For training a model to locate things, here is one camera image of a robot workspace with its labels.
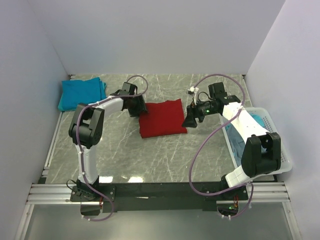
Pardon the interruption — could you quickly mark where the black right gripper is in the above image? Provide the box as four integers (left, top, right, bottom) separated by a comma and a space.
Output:
181, 96, 219, 128

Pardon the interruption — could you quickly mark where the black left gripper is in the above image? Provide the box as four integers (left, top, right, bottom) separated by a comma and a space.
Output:
128, 94, 149, 118

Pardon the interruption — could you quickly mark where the red t shirt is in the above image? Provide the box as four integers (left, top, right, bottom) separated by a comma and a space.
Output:
138, 98, 188, 139

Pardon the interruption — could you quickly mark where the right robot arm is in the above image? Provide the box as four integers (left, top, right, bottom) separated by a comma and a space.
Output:
182, 82, 282, 200

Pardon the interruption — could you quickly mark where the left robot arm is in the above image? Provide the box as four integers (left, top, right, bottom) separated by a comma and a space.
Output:
68, 81, 147, 201

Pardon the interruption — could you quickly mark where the grey blue t shirt in basket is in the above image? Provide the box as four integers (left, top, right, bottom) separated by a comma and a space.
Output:
225, 124, 245, 166

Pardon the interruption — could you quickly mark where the folded teal t shirt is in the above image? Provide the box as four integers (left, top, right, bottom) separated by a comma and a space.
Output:
57, 81, 108, 113

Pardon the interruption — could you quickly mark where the teal t shirt in basket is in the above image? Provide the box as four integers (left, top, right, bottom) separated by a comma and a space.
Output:
251, 114, 265, 128

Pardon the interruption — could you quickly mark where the folded blue t shirt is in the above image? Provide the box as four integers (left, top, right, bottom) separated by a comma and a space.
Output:
61, 77, 105, 109

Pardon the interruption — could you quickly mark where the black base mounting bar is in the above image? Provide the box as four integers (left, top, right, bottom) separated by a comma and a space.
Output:
70, 182, 249, 216

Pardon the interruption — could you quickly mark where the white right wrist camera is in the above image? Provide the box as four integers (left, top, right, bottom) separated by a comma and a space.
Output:
187, 86, 199, 105

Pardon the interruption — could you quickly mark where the aluminium frame rail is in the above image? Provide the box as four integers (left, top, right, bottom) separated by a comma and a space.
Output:
26, 182, 291, 205

